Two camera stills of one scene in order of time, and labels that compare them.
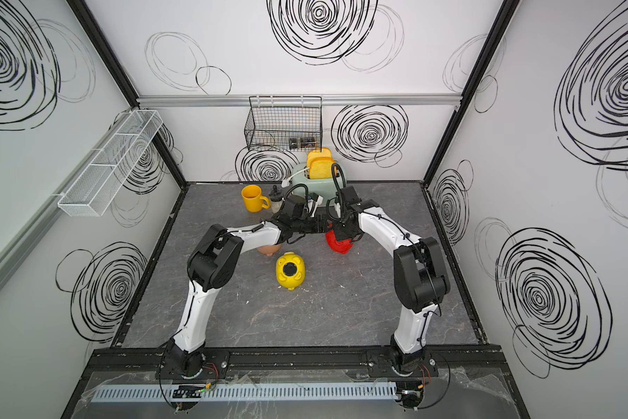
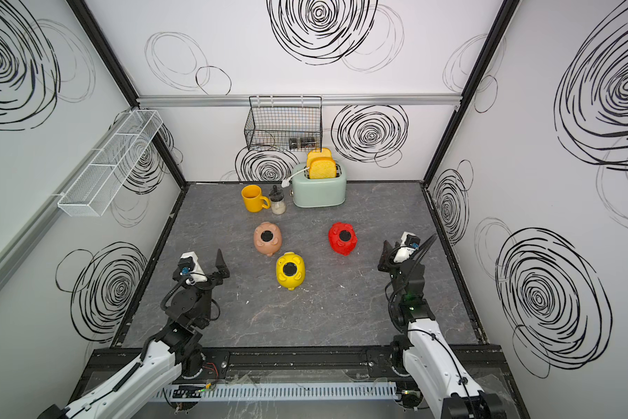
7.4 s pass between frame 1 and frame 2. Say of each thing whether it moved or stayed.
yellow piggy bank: stayed
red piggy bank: stayed
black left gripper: moved
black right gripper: moved
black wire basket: stayed
